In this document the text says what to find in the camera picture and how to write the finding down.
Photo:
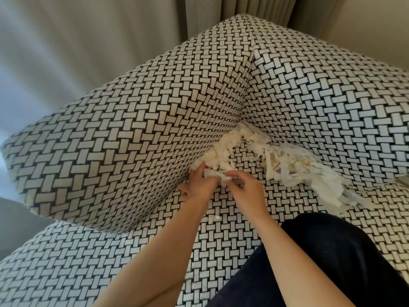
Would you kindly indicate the person's left hand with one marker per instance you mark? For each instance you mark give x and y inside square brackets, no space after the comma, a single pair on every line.
[199,187]

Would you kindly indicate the person's right hand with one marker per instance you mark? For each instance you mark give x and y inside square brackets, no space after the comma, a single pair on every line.
[252,198]

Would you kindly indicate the pile of white paper scraps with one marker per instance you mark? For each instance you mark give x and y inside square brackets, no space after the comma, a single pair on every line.
[303,172]

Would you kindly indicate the black white woven-pattern sofa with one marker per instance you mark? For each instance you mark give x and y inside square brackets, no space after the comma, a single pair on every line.
[127,131]

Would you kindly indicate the person's left forearm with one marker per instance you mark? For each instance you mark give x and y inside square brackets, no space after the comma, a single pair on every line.
[159,258]

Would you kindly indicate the person's right forearm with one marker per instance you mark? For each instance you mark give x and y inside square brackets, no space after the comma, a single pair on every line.
[297,265]

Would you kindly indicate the pleated beige curtain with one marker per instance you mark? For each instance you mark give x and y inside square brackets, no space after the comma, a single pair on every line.
[255,6]

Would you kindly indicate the sheer white curtain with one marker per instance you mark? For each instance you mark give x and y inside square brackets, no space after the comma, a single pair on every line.
[64,44]

